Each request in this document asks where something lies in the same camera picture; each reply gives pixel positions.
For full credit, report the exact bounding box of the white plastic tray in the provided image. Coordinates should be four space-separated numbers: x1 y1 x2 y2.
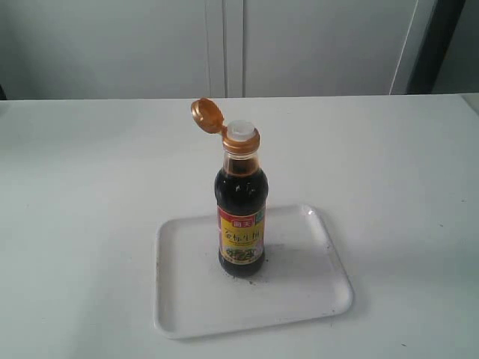
154 204 353 340

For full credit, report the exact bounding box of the dark soy sauce bottle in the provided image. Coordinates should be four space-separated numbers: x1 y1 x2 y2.
191 98 269 277

